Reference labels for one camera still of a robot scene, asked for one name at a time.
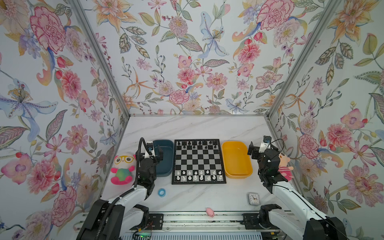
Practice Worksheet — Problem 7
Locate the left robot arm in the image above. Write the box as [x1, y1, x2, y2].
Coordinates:
[77, 147, 164, 240]

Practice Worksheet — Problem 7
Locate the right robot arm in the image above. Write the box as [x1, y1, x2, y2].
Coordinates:
[248, 137, 348, 240]

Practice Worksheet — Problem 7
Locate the pink plush doll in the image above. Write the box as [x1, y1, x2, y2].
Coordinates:
[278, 153, 294, 182]

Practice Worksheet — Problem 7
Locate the teal plastic tray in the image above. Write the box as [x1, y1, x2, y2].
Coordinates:
[153, 140, 174, 177]

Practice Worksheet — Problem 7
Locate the yellow white plush toy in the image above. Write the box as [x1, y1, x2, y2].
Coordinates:
[111, 155, 136, 186]

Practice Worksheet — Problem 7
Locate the yellow plastic tray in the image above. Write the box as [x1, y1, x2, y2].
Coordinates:
[222, 141, 253, 179]

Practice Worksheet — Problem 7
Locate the small white clock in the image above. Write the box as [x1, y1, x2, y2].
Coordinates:
[247, 193, 261, 206]

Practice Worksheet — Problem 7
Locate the black white chessboard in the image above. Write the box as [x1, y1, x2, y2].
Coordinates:
[172, 139, 227, 185]

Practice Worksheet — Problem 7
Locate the pink eraser toy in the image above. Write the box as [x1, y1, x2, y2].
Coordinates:
[206, 208, 215, 218]

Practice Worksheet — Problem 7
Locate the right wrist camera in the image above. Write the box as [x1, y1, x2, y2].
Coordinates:
[259, 136, 272, 153]

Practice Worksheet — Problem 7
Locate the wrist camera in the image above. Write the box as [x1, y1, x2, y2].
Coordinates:
[259, 136, 272, 153]
[145, 142, 155, 158]

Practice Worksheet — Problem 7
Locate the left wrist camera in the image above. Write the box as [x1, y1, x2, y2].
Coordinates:
[145, 142, 155, 158]

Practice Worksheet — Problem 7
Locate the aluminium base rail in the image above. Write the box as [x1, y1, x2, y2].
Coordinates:
[73, 211, 331, 233]

